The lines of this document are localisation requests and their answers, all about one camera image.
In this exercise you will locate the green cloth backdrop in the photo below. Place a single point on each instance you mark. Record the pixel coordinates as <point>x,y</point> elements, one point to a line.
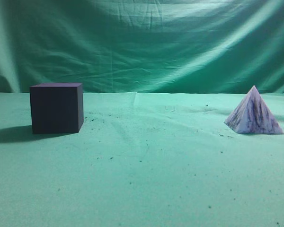
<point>164,46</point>

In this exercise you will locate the dark purple cube block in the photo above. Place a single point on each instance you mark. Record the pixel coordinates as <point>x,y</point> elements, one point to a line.
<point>56,108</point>

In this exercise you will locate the white purple marbled square pyramid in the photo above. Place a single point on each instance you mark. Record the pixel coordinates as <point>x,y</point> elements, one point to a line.
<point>252,116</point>

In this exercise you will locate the green table cloth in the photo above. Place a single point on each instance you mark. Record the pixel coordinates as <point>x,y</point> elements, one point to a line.
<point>141,160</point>

